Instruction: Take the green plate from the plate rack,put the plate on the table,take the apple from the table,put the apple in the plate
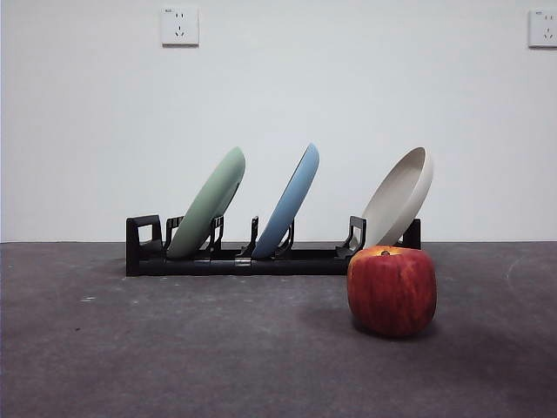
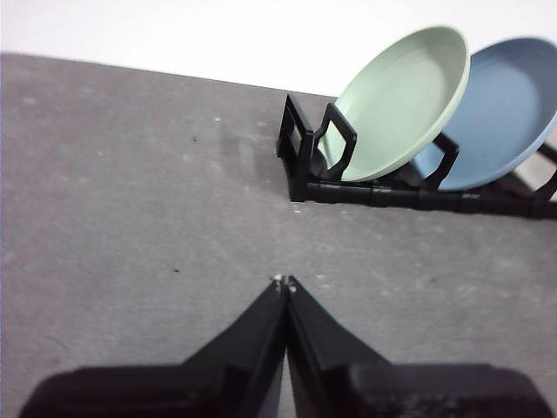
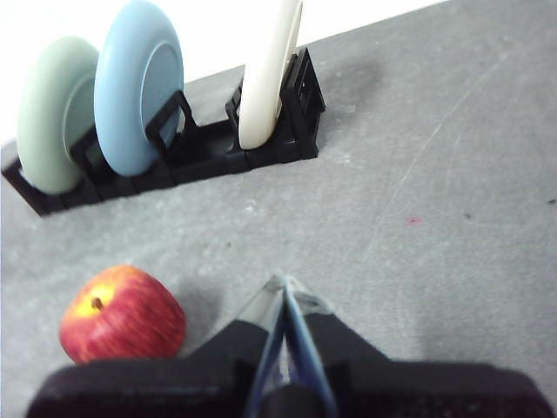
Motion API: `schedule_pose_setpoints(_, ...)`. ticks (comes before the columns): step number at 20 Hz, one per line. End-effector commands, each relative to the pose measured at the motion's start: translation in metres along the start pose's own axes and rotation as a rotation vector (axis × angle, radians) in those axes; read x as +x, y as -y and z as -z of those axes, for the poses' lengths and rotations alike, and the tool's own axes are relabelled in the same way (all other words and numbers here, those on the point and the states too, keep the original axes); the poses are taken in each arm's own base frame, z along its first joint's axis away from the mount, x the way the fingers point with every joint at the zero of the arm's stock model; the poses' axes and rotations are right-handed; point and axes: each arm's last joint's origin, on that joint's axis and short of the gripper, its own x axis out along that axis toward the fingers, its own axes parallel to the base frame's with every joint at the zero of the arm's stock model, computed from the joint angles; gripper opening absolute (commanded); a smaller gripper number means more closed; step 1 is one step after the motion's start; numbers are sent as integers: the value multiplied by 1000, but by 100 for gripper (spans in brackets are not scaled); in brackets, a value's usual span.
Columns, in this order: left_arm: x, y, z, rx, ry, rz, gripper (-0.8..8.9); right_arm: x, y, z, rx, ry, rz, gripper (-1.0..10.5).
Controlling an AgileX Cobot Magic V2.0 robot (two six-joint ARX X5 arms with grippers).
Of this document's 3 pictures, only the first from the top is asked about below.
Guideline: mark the green plate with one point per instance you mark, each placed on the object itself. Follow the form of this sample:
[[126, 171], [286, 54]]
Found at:
[[204, 204]]

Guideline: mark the beige plate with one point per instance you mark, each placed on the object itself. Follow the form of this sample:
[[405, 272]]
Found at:
[[400, 196]]

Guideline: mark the blue plate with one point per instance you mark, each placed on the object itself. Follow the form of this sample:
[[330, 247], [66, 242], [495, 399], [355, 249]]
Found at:
[[287, 204]]

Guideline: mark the white wall socket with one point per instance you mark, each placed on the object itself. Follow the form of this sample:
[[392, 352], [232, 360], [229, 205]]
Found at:
[[180, 26], [544, 28]]

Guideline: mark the black plate rack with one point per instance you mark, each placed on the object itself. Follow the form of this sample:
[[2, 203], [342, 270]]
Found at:
[[143, 261]]

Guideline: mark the red apple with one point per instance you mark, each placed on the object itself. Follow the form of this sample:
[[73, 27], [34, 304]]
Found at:
[[391, 291]]

